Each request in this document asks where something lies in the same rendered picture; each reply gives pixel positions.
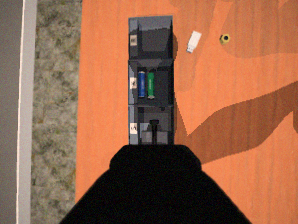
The grey usb stick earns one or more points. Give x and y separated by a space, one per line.
193 41

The green aa battery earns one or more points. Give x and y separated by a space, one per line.
151 85

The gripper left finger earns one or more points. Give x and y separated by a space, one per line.
147 136

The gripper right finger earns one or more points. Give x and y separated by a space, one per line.
161 136

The dark grey rack of three bins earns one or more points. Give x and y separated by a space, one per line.
150 38

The brass hex nut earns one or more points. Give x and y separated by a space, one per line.
224 39

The blue aa battery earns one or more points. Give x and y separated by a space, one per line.
141 84

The black bolt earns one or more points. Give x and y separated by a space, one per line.
154 123

